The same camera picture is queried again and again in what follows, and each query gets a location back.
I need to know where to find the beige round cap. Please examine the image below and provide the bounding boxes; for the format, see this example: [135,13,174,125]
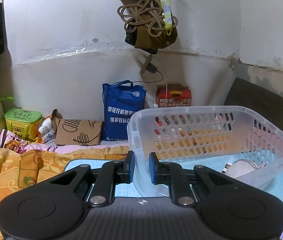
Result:
[225,161,255,178]

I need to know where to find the thin white cable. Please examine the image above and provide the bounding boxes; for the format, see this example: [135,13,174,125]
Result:
[154,67,168,105]

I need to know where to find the olive hanging bag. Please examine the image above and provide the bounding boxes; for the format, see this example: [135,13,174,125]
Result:
[125,17,178,55]

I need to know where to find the wooden wall block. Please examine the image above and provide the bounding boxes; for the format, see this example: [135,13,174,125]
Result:
[140,54,153,75]

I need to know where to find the white snack packet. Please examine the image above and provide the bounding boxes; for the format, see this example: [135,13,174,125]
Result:
[42,131,56,143]
[38,119,53,134]

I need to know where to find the clear plastic basket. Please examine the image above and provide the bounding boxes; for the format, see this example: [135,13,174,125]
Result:
[127,105,283,197]

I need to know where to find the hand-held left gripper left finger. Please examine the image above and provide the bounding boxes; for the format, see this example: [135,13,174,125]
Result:
[49,151,136,207]

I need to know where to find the light blue mat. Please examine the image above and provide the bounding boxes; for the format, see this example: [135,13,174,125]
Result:
[63,152,283,240]

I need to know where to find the pink bed sheet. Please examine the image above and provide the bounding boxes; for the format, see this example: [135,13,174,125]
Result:
[42,140,129,153]

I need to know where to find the black charger with cable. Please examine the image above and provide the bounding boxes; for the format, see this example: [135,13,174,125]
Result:
[129,64,163,84]

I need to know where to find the red gift box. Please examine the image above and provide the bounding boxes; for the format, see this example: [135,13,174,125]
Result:
[156,84,192,108]

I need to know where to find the orange floral blanket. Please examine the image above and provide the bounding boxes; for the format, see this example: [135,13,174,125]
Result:
[0,145,132,240]

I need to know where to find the purple flower blanket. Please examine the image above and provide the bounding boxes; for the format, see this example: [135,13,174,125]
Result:
[0,129,42,154]

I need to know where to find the green tea box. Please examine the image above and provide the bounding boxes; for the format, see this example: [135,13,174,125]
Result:
[4,108,43,140]

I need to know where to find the brown paper bag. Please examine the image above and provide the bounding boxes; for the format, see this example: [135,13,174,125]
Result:
[52,109,104,146]

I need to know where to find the dark wooden headboard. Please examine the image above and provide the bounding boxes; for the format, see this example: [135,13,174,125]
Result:
[223,77,283,145]

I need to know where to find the yellow-green patterned strap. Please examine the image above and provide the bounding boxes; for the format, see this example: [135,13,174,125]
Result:
[159,0,173,35]

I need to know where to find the blue tote bag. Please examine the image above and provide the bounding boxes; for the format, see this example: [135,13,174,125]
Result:
[102,80,147,141]

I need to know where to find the silver bead chain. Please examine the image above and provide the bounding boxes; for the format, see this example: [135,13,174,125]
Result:
[234,158,267,171]

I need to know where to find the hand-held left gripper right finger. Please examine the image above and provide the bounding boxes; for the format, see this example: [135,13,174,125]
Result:
[148,152,234,207]

